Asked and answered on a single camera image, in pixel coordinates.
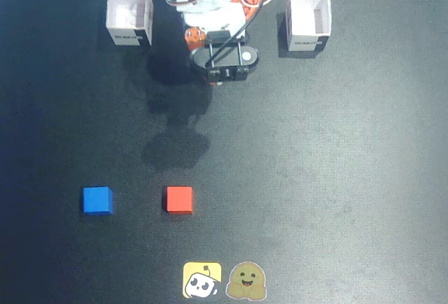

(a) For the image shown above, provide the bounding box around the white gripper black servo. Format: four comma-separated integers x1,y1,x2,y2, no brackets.
182,4,248,52

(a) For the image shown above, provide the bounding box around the red cube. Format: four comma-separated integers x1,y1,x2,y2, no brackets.
165,186,194,215

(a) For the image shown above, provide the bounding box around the blue cube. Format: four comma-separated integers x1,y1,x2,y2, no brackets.
83,186,114,216

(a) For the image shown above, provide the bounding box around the white open cardboard box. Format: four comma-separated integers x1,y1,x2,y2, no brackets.
285,0,332,52
106,0,154,47

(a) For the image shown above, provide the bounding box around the yellow robot face sticker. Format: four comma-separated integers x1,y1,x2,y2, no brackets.
182,261,223,298

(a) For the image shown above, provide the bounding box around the hugging face emoji sticker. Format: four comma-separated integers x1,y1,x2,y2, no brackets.
225,261,267,300

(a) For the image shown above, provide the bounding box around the black oval wrist camera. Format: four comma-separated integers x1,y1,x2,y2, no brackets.
190,43,260,84

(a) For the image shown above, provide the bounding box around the black camera cable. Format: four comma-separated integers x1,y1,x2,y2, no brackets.
208,0,270,67

